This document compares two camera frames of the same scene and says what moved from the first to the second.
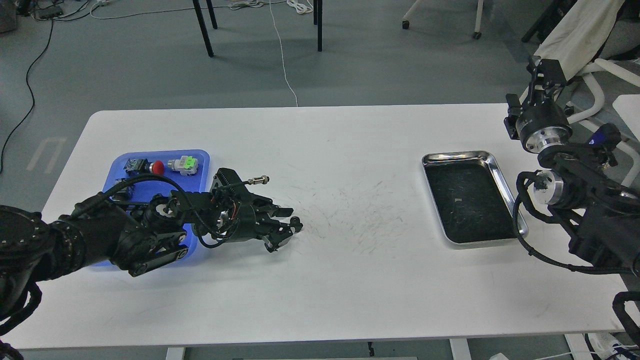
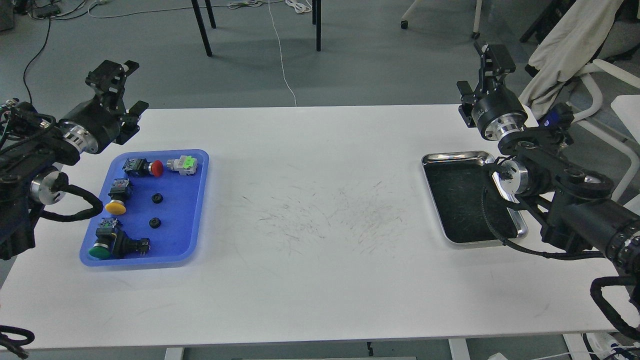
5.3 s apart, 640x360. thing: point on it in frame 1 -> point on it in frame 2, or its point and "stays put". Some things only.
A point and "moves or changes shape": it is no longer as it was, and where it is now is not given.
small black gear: (295, 221) moves or changes shape
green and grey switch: (187, 165) stays put
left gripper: (250, 219) -> (94, 125)
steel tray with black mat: (474, 202) stays put
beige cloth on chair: (577, 39) stays put
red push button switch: (134, 167) stays put
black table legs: (317, 7) stays put
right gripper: (542, 126) -> (496, 111)
